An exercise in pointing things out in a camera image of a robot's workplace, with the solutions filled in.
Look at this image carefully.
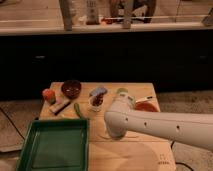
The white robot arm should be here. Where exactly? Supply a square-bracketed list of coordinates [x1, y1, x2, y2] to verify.
[104, 92, 213, 152]

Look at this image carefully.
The green plastic tray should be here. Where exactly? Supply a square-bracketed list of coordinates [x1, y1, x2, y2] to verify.
[16, 119, 89, 171]

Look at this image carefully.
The blue grey cloth piece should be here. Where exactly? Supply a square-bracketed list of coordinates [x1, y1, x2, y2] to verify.
[89, 87, 108, 97]

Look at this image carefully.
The green plastic spoon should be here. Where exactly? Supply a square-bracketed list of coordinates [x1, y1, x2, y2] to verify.
[117, 88, 128, 94]

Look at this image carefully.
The white cup with red contents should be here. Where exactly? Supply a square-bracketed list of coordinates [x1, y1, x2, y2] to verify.
[89, 94, 103, 112]

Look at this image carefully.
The dark red bowl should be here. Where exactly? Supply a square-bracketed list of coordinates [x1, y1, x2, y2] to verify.
[61, 80, 81, 99]

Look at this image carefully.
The green pickle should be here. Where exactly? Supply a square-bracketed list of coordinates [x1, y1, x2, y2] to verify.
[74, 103, 85, 119]

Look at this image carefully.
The orange plate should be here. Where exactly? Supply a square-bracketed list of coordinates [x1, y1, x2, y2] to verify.
[135, 102, 158, 112]

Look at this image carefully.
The black and white sponge block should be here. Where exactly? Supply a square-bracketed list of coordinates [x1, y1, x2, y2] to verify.
[49, 100, 70, 115]

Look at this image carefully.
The bottle on counter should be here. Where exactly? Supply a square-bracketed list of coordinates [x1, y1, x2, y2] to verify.
[86, 0, 99, 25]

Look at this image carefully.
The black cable on floor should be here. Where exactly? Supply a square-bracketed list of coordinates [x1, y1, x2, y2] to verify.
[0, 107, 26, 140]

